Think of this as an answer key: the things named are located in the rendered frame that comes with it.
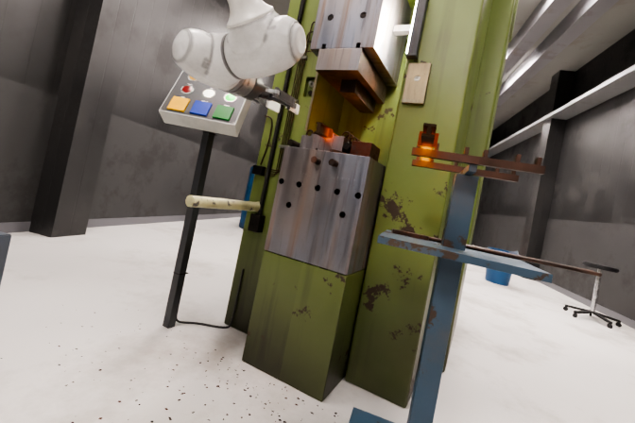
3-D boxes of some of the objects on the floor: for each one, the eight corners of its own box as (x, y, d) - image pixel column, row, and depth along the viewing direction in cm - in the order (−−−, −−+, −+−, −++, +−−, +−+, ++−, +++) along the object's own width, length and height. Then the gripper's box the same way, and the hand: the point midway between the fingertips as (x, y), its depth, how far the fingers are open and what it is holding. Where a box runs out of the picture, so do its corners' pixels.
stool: (634, 335, 319) (644, 275, 321) (575, 319, 336) (586, 262, 337) (609, 320, 365) (618, 267, 367) (559, 307, 382) (568, 257, 383)
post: (167, 329, 151) (215, 99, 154) (162, 326, 153) (209, 99, 156) (175, 326, 155) (221, 102, 158) (169, 323, 157) (215, 102, 159)
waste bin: (510, 283, 484) (516, 249, 486) (520, 290, 446) (526, 253, 447) (478, 276, 495) (485, 243, 497) (485, 281, 457) (491, 245, 458)
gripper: (214, 94, 93) (262, 118, 113) (271, 97, 84) (312, 123, 105) (218, 68, 93) (266, 96, 114) (277, 68, 84) (317, 99, 105)
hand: (283, 107), depth 106 cm, fingers open, 7 cm apart
